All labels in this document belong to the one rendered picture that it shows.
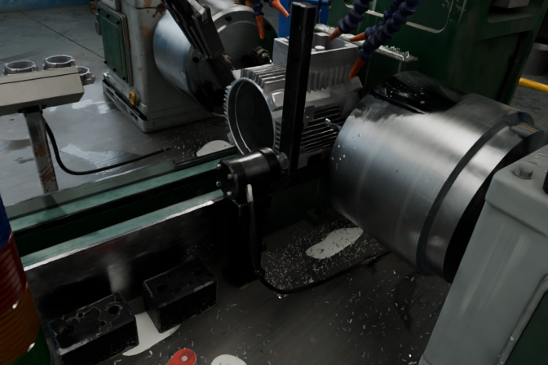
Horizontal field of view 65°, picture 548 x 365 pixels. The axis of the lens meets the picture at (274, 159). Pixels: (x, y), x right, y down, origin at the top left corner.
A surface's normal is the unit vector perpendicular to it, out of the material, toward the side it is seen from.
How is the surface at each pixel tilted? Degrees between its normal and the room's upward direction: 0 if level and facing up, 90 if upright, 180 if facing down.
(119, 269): 90
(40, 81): 55
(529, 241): 90
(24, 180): 0
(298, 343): 0
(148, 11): 90
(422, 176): 62
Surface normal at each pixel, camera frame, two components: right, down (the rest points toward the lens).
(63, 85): 0.53, -0.13
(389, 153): -0.64, -0.23
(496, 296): -0.79, 0.25
